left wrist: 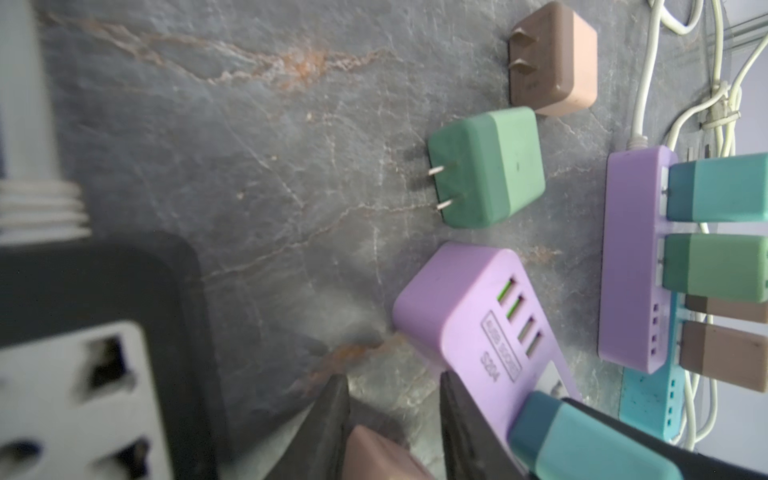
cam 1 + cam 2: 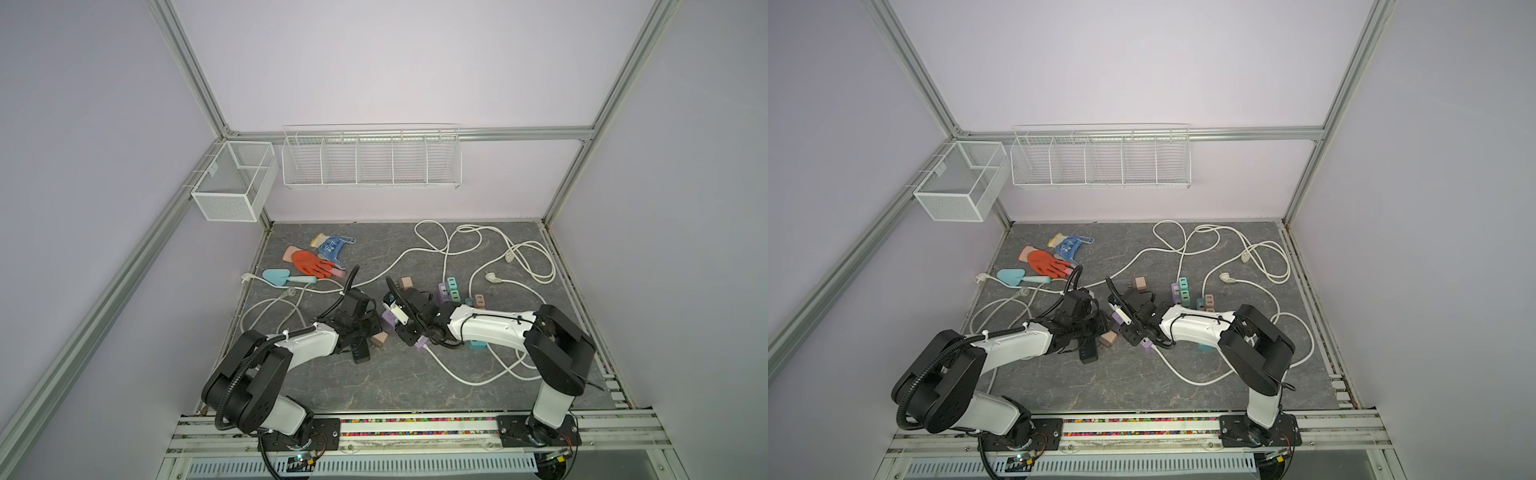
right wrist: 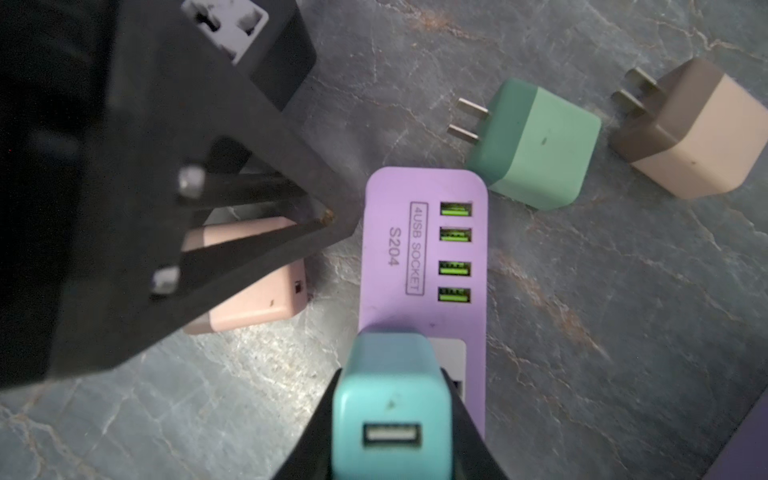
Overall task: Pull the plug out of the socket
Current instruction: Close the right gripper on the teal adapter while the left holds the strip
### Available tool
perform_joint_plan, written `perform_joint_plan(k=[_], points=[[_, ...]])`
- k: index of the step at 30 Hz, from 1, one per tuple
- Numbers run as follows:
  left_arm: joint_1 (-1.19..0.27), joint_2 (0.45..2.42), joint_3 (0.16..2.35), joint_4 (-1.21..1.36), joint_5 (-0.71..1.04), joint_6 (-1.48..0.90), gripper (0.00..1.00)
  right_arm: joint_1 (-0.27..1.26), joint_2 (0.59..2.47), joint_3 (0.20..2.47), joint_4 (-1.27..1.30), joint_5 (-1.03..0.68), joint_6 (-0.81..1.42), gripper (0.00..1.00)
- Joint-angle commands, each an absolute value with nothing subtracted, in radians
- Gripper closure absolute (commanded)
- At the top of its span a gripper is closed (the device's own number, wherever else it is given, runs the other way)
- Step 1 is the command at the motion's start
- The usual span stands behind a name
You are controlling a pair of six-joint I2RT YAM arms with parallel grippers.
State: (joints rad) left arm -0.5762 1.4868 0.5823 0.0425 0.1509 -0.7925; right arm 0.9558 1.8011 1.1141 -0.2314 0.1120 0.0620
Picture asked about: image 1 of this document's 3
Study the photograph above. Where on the pink USB charger plug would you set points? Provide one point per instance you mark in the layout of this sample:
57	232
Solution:
553	61

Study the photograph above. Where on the green USB charger plug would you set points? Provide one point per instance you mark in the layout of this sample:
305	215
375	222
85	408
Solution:
486	167

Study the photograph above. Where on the purple power strip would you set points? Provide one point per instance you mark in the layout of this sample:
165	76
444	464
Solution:
472	310
634	313

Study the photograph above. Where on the purple power strip front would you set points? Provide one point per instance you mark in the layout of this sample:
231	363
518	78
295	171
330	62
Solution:
472	310

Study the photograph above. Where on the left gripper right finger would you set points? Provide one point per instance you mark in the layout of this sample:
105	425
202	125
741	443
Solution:
471	449

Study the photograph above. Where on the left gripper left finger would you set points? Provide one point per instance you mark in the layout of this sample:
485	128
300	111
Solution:
318	447

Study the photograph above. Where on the teal power strip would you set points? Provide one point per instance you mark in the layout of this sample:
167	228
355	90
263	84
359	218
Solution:
654	403

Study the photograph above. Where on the black power strip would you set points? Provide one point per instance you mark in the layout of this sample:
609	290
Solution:
104	359

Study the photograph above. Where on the green charger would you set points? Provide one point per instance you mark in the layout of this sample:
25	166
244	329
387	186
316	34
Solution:
725	266

